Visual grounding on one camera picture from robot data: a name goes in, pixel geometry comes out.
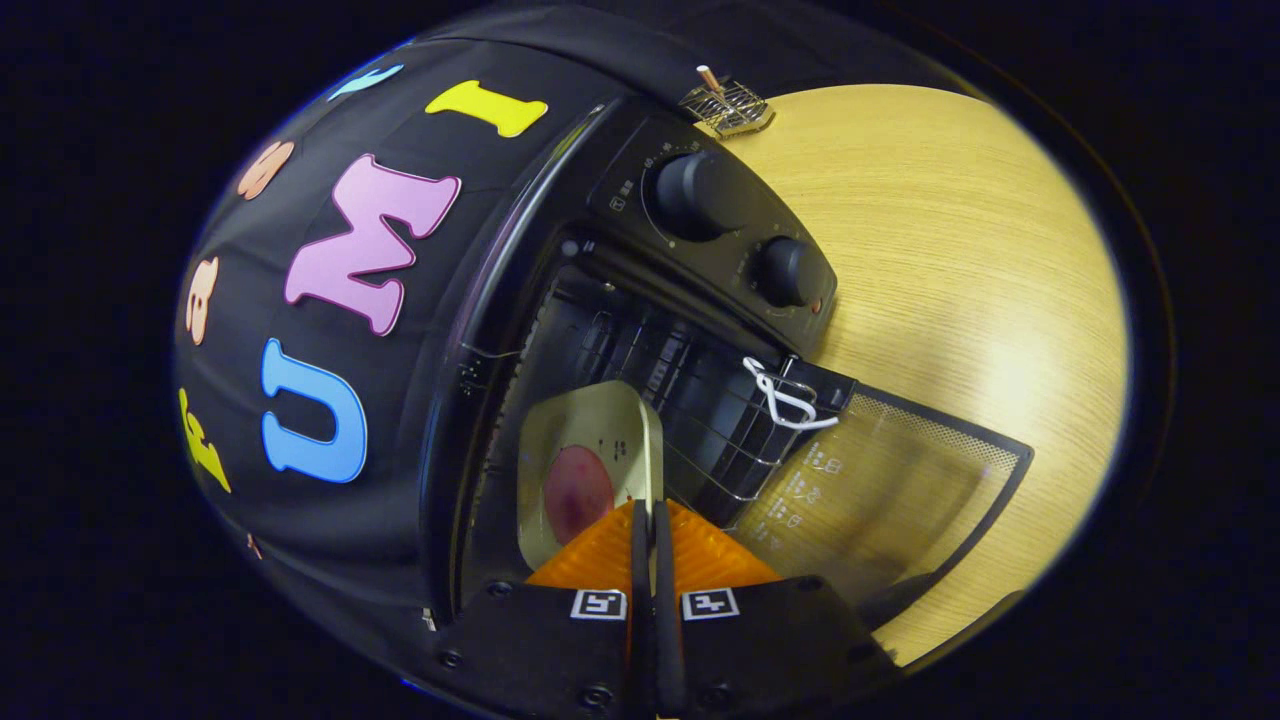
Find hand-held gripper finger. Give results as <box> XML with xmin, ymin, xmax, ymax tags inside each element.
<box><xmin>655</xmin><ymin>500</ymin><xmax>896</xmax><ymax>716</ymax></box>
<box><xmin>435</xmin><ymin>500</ymin><xmax>656</xmax><ymax>716</ymax></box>

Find pink round food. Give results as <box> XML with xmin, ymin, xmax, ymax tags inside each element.
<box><xmin>543</xmin><ymin>445</ymin><xmax>616</xmax><ymax>546</ymax></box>

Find cream square plate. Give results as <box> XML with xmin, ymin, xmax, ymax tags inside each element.
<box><xmin>516</xmin><ymin>380</ymin><xmax>665</xmax><ymax>569</ymax></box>

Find black toaster oven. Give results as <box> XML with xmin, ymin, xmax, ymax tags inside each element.
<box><xmin>420</xmin><ymin>95</ymin><xmax>1034</xmax><ymax>666</ymax></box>

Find white cable tie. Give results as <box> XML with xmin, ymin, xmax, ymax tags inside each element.
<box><xmin>742</xmin><ymin>357</ymin><xmax>841</xmax><ymax>432</ymax></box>

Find metal wire basket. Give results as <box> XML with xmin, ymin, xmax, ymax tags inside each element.
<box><xmin>678</xmin><ymin>65</ymin><xmax>776</xmax><ymax>139</ymax></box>

